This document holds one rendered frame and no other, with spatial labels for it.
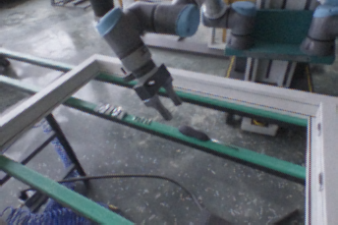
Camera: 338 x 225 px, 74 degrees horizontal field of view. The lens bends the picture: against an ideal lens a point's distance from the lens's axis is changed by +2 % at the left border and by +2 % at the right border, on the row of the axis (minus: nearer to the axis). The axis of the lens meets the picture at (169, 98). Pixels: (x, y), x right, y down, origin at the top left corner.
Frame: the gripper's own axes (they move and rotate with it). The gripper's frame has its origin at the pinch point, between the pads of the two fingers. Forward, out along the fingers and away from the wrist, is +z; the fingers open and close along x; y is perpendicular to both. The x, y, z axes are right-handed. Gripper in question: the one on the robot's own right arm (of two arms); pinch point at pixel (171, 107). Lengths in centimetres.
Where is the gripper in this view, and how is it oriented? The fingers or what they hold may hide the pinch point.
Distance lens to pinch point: 73.5
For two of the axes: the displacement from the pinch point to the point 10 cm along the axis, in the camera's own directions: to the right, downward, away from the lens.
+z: 5.4, 7.7, 3.3
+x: 4.4, -5.9, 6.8
